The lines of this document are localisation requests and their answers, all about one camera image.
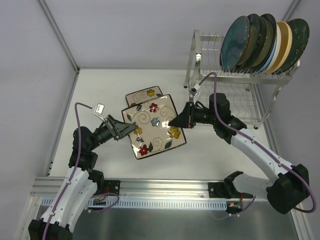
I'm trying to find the dark green floral plate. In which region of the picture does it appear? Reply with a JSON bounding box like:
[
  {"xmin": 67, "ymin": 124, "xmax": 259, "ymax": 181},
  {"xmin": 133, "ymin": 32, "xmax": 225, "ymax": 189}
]
[{"xmin": 276, "ymin": 18, "xmax": 310, "ymax": 74}]

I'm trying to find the metal dish rack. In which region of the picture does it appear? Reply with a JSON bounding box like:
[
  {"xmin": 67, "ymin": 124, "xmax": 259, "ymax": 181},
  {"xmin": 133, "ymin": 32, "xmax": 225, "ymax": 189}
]
[{"xmin": 183, "ymin": 30, "xmax": 301, "ymax": 129}]

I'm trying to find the white slotted cable duct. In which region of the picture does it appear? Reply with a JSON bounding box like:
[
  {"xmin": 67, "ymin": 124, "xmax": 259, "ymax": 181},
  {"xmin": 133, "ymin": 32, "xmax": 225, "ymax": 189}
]
[{"xmin": 40, "ymin": 197, "xmax": 228, "ymax": 211}]

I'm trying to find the aluminium frame post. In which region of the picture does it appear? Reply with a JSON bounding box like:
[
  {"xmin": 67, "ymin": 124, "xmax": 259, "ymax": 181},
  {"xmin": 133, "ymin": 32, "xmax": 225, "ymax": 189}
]
[{"xmin": 37, "ymin": 0, "xmax": 80, "ymax": 74}]

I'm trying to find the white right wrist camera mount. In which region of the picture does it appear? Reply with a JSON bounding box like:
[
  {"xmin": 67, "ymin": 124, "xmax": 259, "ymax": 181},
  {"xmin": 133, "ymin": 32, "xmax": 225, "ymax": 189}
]
[{"xmin": 188, "ymin": 84, "xmax": 200, "ymax": 103}]

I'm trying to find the brown rimmed cream plate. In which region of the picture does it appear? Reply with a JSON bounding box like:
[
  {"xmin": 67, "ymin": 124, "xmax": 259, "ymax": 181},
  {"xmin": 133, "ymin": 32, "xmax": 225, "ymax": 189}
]
[{"xmin": 251, "ymin": 13, "xmax": 277, "ymax": 74}]

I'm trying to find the yellow bear plate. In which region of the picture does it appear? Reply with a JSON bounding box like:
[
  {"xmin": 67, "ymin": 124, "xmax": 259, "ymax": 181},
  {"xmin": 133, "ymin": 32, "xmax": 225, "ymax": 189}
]
[{"xmin": 268, "ymin": 21, "xmax": 293, "ymax": 74}]

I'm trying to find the striped rim round plate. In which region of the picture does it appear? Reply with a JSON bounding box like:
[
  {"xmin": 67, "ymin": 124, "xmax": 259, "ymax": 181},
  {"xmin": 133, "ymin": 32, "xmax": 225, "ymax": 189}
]
[{"xmin": 235, "ymin": 13, "xmax": 261, "ymax": 73}]

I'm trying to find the grey reindeer plate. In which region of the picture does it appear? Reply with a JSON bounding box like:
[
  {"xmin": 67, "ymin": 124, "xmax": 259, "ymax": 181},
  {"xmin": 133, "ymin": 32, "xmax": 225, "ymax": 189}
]
[{"xmin": 245, "ymin": 13, "xmax": 268, "ymax": 73}]

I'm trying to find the blue bear plate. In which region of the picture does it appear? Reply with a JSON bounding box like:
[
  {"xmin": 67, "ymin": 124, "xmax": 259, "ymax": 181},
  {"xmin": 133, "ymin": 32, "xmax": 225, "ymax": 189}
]
[{"xmin": 258, "ymin": 44, "xmax": 276, "ymax": 73}]

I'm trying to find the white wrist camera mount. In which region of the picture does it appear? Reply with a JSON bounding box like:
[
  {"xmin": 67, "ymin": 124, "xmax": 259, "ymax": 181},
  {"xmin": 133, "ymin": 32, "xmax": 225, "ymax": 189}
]
[
  {"xmin": 93, "ymin": 103, "xmax": 105, "ymax": 123},
  {"xmin": 188, "ymin": 84, "xmax": 200, "ymax": 103}
]

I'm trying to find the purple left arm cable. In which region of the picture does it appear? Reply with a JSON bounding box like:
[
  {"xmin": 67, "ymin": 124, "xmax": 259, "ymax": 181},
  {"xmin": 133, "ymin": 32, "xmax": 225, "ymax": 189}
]
[{"xmin": 41, "ymin": 101, "xmax": 121, "ymax": 240}]

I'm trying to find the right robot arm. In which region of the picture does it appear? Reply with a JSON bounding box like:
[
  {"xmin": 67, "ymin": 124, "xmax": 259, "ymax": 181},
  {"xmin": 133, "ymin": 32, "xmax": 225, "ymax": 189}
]
[{"xmin": 168, "ymin": 93, "xmax": 312, "ymax": 214}]

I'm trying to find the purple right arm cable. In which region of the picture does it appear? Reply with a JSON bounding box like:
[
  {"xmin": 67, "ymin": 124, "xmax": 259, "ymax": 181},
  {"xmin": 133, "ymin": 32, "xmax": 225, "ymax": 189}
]
[{"xmin": 197, "ymin": 72, "xmax": 316, "ymax": 221}]

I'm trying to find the square floral plate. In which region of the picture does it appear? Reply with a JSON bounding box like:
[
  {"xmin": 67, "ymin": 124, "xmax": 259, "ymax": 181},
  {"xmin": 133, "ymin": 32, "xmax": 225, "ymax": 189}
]
[
  {"xmin": 125, "ymin": 86, "xmax": 163, "ymax": 107},
  {"xmin": 121, "ymin": 94, "xmax": 187, "ymax": 160}
]

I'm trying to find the aluminium mounting rail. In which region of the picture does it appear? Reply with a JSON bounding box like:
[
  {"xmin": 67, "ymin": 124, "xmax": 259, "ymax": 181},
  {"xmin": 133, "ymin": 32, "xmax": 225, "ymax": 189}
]
[{"xmin": 29, "ymin": 174, "xmax": 301, "ymax": 203}]

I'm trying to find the teal blossom plate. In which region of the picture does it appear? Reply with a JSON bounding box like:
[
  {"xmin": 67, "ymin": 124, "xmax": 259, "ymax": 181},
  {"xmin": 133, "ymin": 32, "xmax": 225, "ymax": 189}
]
[{"xmin": 220, "ymin": 15, "xmax": 250, "ymax": 72}]

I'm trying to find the cream bear plate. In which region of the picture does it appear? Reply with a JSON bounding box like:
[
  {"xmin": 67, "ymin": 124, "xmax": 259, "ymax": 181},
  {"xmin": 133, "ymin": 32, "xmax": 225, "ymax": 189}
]
[{"xmin": 263, "ymin": 22, "xmax": 282, "ymax": 74}]

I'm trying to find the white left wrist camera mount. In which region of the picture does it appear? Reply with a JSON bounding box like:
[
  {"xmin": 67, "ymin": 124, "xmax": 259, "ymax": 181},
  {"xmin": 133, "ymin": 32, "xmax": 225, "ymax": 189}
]
[{"xmin": 93, "ymin": 103, "xmax": 105, "ymax": 123}]

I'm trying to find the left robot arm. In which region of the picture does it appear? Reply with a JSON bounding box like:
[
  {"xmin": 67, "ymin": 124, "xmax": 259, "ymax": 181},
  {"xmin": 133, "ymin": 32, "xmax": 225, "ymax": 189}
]
[{"xmin": 28, "ymin": 115, "xmax": 138, "ymax": 240}]

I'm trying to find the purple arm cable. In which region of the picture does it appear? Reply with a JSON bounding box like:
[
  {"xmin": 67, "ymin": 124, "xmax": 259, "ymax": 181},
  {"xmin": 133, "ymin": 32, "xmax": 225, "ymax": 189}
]
[
  {"xmin": 41, "ymin": 101, "xmax": 121, "ymax": 240},
  {"xmin": 197, "ymin": 72, "xmax": 316, "ymax": 221}
]

